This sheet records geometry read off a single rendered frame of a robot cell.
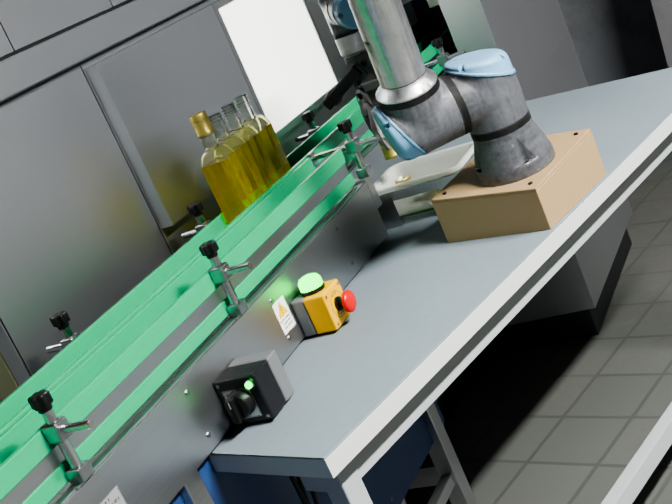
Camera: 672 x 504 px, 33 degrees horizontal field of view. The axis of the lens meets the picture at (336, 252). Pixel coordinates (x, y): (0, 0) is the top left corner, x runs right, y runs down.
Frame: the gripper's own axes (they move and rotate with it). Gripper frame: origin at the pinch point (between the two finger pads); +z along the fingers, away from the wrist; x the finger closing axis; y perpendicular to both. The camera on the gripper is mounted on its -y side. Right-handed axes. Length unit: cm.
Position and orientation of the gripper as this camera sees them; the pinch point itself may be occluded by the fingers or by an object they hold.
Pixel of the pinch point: (386, 141)
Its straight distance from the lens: 239.8
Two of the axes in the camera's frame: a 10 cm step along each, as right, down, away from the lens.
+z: 3.9, 8.8, 2.8
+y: 8.5, -2.3, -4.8
